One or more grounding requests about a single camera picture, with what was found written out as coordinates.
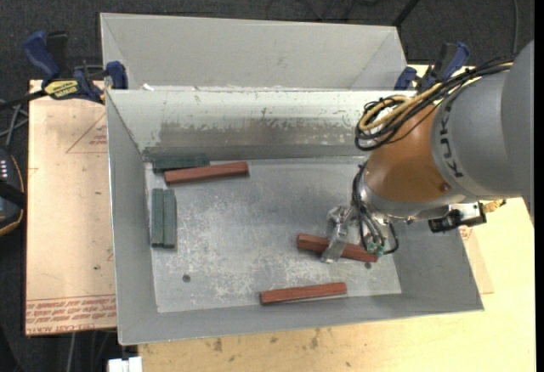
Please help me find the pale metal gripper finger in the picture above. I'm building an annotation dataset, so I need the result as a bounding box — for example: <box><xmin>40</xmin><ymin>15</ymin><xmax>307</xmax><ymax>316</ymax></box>
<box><xmin>326</xmin><ymin>208</ymin><xmax>343</xmax><ymax>237</ymax></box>
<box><xmin>320</xmin><ymin>224</ymin><xmax>350</xmax><ymax>265</ymax></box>

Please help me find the red-brown flat block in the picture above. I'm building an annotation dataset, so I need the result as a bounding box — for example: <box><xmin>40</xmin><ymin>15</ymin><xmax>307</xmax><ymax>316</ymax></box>
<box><xmin>258</xmin><ymin>281</ymin><xmax>349</xmax><ymax>307</ymax></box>
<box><xmin>295</xmin><ymin>232</ymin><xmax>379</xmax><ymax>264</ymax></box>
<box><xmin>163</xmin><ymin>161</ymin><xmax>250</xmax><ymax>186</ymax></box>

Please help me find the grey metal bin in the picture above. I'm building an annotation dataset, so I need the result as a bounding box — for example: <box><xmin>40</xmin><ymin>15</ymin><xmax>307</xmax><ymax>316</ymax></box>
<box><xmin>99</xmin><ymin>12</ymin><xmax>485</xmax><ymax>347</ymax></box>

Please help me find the dark green flat block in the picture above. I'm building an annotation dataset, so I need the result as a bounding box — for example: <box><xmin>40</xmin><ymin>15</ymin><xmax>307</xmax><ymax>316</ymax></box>
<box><xmin>150</xmin><ymin>153</ymin><xmax>212</xmax><ymax>174</ymax></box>
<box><xmin>161</xmin><ymin>188</ymin><xmax>179</xmax><ymax>249</ymax></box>
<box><xmin>150</xmin><ymin>188</ymin><xmax>166</xmax><ymax>248</ymax></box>

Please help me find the brown cardboard board, red print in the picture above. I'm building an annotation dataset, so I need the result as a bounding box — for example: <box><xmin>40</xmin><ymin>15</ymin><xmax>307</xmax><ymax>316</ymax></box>
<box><xmin>25</xmin><ymin>79</ymin><xmax>118</xmax><ymax>337</ymax></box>

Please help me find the black cylinder on white bracket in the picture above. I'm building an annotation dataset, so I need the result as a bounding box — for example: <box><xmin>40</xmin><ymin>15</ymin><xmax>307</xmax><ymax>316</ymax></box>
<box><xmin>428</xmin><ymin>200</ymin><xmax>488</xmax><ymax>234</ymax></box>

